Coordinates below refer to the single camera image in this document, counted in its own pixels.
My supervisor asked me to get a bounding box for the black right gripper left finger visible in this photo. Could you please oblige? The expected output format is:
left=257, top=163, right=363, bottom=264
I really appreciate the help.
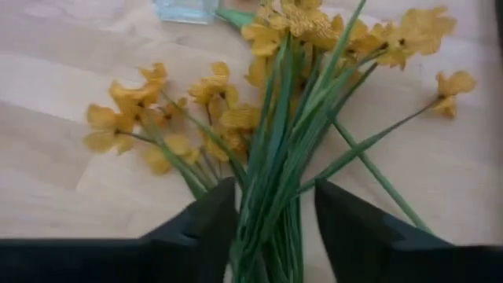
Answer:
left=0, top=176, right=239, bottom=283

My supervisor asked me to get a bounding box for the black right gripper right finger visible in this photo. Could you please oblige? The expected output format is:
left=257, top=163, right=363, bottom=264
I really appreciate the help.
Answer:
left=314, top=178, right=503, bottom=283

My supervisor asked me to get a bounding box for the yellow artificial tulip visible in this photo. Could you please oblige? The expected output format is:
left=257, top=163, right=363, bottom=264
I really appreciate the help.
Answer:
left=215, top=6, right=433, bottom=236

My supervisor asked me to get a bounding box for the yellow artificial flower bunch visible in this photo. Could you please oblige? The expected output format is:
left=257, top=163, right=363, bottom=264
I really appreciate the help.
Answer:
left=83, top=61, right=260, bottom=200
left=341, top=6, right=459, bottom=130
left=231, top=0, right=477, bottom=283

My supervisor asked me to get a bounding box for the clear textured glass vase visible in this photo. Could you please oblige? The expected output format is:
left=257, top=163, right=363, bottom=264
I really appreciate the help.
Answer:
left=152, top=0, right=219, bottom=25

